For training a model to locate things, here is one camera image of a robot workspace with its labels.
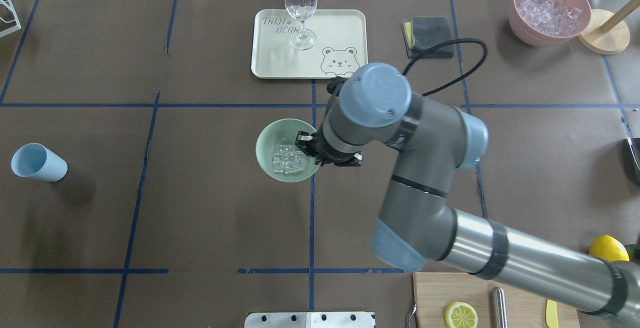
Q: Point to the green ceramic bowl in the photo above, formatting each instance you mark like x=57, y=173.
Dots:
x=282, y=132

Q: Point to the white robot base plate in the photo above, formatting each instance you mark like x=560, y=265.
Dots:
x=331, y=319

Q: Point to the steel muddler rod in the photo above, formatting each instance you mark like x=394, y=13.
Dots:
x=500, y=316

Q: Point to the grey folded cloth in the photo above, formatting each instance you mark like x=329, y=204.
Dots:
x=424, y=32

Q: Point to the ice cubes in bowl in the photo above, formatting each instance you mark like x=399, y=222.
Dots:
x=288, y=159

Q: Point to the lemon half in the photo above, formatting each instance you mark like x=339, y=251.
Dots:
x=460, y=314

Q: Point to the pink bowl with ice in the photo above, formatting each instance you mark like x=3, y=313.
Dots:
x=548, y=23

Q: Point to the white wire cup rack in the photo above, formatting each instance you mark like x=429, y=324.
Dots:
x=9, y=19

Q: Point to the light blue plastic cup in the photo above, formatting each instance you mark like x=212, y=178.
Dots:
x=35, y=161

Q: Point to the yellow lemon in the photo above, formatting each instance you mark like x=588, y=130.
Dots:
x=608, y=248

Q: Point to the yellow plastic knife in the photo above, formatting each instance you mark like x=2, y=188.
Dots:
x=551, y=314

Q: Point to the green avocado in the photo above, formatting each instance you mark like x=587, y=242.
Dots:
x=632, y=252

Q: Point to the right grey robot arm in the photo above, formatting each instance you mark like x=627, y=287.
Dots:
x=416, y=225

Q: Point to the wooden cutting board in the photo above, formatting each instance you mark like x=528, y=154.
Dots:
x=435, y=291

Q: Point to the clear wine glass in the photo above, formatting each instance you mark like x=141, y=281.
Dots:
x=301, y=11

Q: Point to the wooden round stand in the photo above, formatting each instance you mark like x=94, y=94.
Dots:
x=607, y=33

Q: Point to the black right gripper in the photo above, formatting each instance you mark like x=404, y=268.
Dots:
x=306, y=143

